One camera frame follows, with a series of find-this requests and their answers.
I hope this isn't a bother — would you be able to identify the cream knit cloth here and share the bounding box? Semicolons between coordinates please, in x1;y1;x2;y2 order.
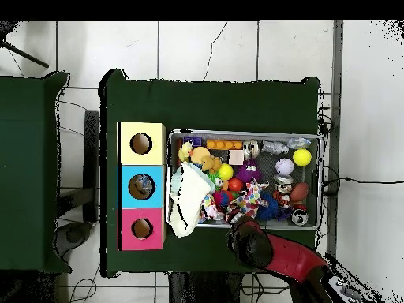
169;163;215;239

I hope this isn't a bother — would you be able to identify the multicolour polka dot cloth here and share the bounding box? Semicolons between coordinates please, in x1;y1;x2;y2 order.
223;179;269;226

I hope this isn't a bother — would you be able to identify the clear plastic blue label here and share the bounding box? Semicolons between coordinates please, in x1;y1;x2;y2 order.
135;176;155;196
286;137;313;151

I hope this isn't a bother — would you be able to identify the shallow clear mesh bin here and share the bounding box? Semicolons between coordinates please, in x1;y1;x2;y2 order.
167;131;323;231

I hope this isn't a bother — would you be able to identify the wooden box with three holes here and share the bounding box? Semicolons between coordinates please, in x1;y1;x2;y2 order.
117;122;166;252

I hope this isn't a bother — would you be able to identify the orange foam duck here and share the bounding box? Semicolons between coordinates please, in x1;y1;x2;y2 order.
189;147;223;175

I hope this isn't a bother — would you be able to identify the small yellow rubber duck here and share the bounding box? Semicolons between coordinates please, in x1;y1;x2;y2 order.
178;141;194;164

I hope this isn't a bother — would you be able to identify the small yellow ball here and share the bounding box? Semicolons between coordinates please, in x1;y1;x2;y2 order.
217;163;234;181

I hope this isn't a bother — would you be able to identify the wooden cube block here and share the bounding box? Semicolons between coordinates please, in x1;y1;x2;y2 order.
228;149;245;166

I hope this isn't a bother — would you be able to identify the small orange ball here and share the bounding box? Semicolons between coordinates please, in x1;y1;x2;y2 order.
227;177;245;193

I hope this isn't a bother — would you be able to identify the purple googly-eyed monster toy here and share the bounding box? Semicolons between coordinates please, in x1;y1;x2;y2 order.
236;160;263;186

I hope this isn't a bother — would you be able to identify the white baseball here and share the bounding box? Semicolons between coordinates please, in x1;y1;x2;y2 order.
275;157;294;178

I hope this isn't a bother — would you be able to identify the flattened clear plastic blue label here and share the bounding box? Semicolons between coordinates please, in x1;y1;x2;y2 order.
286;137;313;151

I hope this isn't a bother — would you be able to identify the green cloth side table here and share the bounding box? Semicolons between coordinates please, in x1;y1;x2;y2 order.
0;71;70;274

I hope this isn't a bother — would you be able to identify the black cable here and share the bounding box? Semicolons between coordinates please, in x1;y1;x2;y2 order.
321;176;404;189

